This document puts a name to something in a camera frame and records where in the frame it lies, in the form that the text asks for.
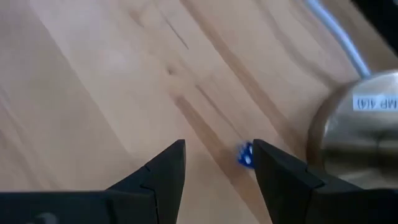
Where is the purple die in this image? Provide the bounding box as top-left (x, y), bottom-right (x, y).
top-left (236, 141), bottom-right (255, 170)

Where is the white coiled cable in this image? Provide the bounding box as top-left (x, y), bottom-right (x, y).
top-left (304, 0), bottom-right (373, 79)

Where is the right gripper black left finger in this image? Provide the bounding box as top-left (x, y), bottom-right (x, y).
top-left (107, 139), bottom-right (187, 224)

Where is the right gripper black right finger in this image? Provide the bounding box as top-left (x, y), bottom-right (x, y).
top-left (252, 139), bottom-right (363, 224)

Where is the white globe lamp metal base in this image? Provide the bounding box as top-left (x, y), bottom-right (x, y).
top-left (306, 70), bottom-right (398, 190)

